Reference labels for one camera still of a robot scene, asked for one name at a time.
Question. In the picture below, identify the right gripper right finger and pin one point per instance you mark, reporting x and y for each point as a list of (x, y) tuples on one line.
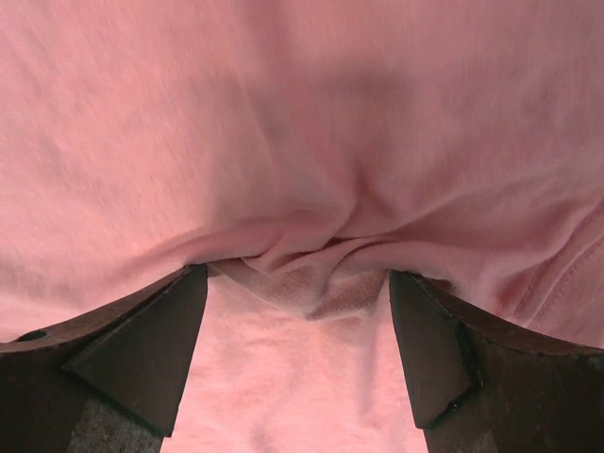
[(478, 383)]

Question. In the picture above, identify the pink t shirt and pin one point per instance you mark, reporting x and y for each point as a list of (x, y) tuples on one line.
[(302, 149)]

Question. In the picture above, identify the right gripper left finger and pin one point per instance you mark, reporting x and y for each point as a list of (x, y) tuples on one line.
[(109, 380)]

